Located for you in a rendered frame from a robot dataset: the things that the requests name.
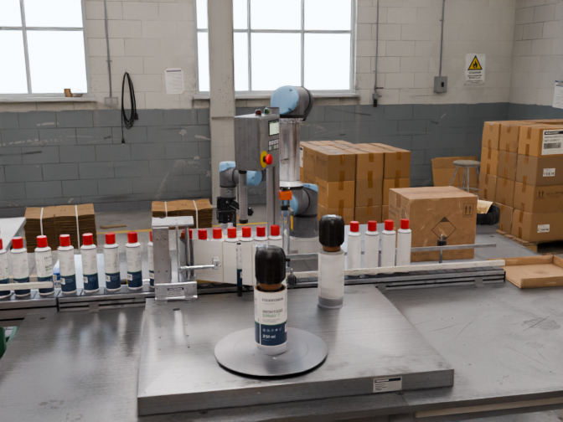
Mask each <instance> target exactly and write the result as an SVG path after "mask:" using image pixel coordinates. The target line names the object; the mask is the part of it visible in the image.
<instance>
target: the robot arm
mask: <svg viewBox="0 0 563 422"><path fill-rule="evenodd" d="M312 105H313V97H312V93H311V91H310V90H309V89H307V88H306V87H303V86H293V85H284V86H280V87H278V88H277V89H276V90H275V91H274V92H273V93H272V96H271V106H278V107H279V109H280V120H279V127H280V152H279V158H280V190H281V188H284V187H287V188H290V191H291V192H292V200H290V206H291V208H292V210H293V211H294V214H293V230H292V229H291V219H290V236H292V237H297V238H315V237H318V236H319V223H318V186H317V185H316V184H309V183H302V182H301V181H300V125H301V123H302V122H304V121H305V120H306V119H307V117H308V115H309V113H310V111H311V109H312ZM238 171H239V170H235V162H221V163H220V171H219V173H220V197H217V209H216V212H217V219H218V220H219V221H218V222H219V224H220V223H222V225H220V227H221V228H222V229H225V230H224V231H223V234H224V235H227V228H229V227H236V209H240V208H239V206H240V205H239V203H238V202H236V201H235V200H236V184H239V173H238ZM246 175H247V185H248V186H257V185H259V183H262V182H266V169H264V170H261V171H258V172H254V171H247V174H246ZM226 201H227V202H226Z"/></svg>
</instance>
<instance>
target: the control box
mask: <svg viewBox="0 0 563 422"><path fill-rule="evenodd" d="M276 119H279V116H278V115H277V114H270V115H264V114H262V116H255V114H250V115H244V116H235V170H242V171H254V172H258V171H261V170H264V169H267V168H269V167H274V166H276V165H278V164H279V163H280V158H279V149H276V150H273V151H268V141H270V140H274V139H277V138H279V135H275V136H269V133H268V121H271V120H276ZM267 154H271V155H272V157H273V162H272V164H271V165H267V164H266V163H265V162H263V157H266V155H267Z"/></svg>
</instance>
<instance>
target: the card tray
mask: <svg viewBox="0 0 563 422"><path fill-rule="evenodd" d="M488 260H505V265H499V267H501V268H503V269H504V270H505V271H506V275H505V280H507V281H509V282H510V283H512V284H514V285H515V286H517V287H518V288H520V289H525V288H538V287H550V286H563V259H562V258H559V257H557V256H555V255H537V256H523V257H509V258H494V259H488Z"/></svg>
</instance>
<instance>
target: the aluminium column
mask: <svg viewBox="0 0 563 422"><path fill-rule="evenodd" d="M266 108H267V109H270V111H271V114H277V115H278V116H279V120H280V109H279V107H278V106H268V107H266ZM274 178H275V224H277V225H280V199H279V197H278V191H279V190H280V163H279V164H278V165H276V166H274ZM266 218H267V238H268V237H269V236H270V235H271V225H273V224H274V200H273V167H269V168H267V169H266Z"/></svg>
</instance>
